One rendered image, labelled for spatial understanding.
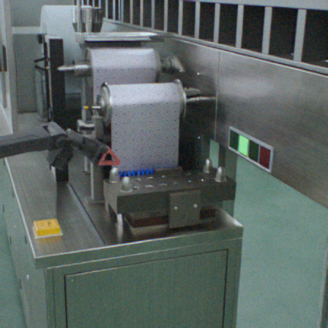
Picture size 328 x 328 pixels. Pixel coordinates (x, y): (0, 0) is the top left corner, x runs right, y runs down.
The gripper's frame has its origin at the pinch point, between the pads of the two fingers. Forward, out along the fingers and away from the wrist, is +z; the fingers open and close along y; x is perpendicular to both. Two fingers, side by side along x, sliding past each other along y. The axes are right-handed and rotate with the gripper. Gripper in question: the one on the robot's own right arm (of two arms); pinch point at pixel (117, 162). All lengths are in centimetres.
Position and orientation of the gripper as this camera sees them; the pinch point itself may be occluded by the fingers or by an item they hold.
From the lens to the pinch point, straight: 176.6
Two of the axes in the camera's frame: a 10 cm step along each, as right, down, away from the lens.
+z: 8.0, 3.9, 4.6
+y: 3.5, 3.1, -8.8
